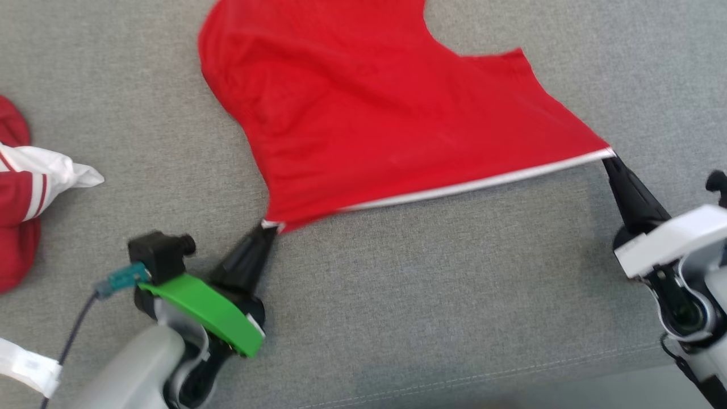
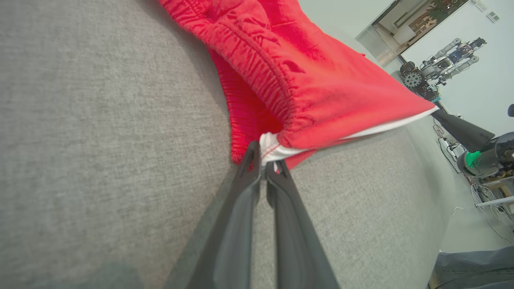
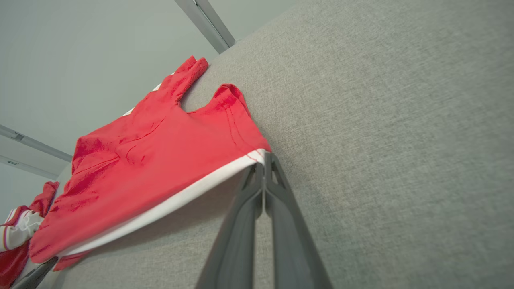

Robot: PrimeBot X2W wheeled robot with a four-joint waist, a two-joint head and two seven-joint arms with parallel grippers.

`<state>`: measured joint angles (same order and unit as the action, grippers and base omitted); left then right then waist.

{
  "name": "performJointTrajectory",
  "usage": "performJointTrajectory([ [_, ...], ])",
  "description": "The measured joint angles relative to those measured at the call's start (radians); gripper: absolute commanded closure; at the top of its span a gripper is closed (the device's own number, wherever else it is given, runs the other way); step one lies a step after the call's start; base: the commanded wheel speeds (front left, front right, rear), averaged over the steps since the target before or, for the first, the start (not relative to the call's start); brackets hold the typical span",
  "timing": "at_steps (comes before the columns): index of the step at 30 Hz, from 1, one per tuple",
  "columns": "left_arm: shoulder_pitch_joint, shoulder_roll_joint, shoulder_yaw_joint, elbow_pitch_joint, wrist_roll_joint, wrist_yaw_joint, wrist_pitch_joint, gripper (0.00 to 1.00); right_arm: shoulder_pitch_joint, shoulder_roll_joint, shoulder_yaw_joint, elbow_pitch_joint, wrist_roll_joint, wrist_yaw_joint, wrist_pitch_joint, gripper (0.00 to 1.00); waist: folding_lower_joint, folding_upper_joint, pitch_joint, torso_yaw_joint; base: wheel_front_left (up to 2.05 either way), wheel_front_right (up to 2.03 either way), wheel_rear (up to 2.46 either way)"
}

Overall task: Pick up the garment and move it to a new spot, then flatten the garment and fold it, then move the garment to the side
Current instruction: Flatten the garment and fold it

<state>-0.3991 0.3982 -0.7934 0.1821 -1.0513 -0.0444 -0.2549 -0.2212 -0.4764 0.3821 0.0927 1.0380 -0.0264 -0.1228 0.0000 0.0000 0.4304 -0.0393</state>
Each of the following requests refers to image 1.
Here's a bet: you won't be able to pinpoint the red jersey with white stripes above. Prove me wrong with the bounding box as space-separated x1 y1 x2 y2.
0 95 105 294

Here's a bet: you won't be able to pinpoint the black cable with teal connector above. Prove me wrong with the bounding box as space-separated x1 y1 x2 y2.
40 262 149 409

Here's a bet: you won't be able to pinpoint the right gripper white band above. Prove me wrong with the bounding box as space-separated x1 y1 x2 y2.
602 158 727 279

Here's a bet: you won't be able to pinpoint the red shorts with white trim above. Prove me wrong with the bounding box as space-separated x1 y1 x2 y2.
198 0 616 235

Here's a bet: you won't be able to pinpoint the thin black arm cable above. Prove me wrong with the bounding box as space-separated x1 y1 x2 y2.
659 334 716 409

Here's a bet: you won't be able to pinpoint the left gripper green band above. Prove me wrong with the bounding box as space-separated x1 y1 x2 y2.
136 223 279 407

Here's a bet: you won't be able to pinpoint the grey fabric sofa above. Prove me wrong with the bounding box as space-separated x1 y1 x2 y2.
0 0 727 409

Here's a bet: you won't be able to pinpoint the white cable tag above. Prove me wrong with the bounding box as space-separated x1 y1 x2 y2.
0 338 62 398

